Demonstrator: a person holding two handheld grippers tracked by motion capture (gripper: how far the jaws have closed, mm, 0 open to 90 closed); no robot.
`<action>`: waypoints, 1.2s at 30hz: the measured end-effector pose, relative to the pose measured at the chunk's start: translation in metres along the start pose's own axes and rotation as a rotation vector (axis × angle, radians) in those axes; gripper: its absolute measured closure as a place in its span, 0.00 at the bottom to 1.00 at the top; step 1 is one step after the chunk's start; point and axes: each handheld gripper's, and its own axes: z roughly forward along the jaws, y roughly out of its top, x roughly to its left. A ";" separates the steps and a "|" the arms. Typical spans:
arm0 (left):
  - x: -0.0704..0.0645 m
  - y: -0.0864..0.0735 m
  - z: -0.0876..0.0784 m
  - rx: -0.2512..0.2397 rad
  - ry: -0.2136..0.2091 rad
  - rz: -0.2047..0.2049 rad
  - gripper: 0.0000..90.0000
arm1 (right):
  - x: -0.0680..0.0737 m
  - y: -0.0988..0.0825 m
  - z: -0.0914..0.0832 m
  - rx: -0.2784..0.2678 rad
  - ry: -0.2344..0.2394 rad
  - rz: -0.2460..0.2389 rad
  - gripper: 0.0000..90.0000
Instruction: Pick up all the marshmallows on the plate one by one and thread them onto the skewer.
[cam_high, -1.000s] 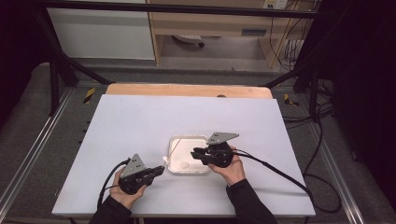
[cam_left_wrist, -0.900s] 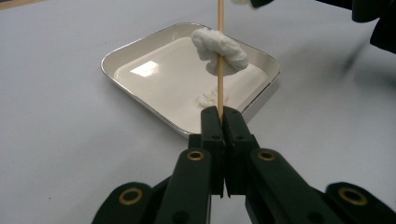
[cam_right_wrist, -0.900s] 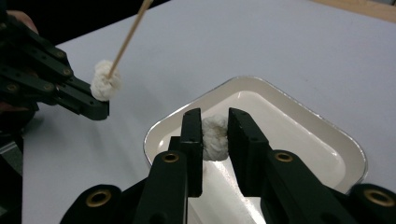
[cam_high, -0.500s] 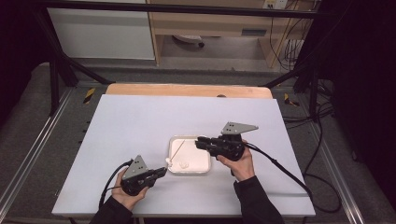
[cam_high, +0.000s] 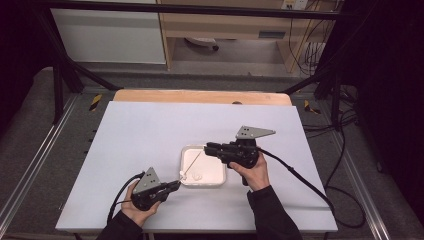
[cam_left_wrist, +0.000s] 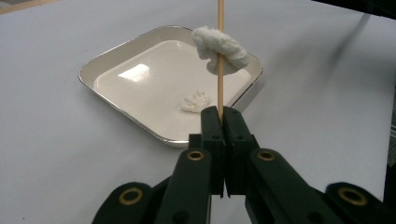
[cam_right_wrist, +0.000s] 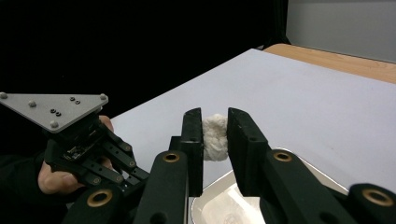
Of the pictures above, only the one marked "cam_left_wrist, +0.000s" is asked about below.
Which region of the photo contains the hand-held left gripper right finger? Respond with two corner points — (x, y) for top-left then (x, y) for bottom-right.
(221, 106), (261, 199)

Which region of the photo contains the white tray with metallic rim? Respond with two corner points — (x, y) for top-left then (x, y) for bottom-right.
(78, 25), (264, 148)

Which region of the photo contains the thin wooden skewer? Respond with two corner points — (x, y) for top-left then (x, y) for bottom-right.
(217, 0), (226, 124)

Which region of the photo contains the white fluffy lump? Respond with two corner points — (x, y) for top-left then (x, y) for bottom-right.
(191, 25), (250, 70)
(205, 53), (241, 77)
(180, 90), (212, 114)

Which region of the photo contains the dark object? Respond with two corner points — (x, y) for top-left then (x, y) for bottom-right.
(311, 0), (396, 21)

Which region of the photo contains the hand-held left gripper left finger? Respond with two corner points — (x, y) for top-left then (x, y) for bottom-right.
(188, 105), (226, 198)

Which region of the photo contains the light wooden strip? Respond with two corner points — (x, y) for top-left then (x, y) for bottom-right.
(0, 0), (60, 16)

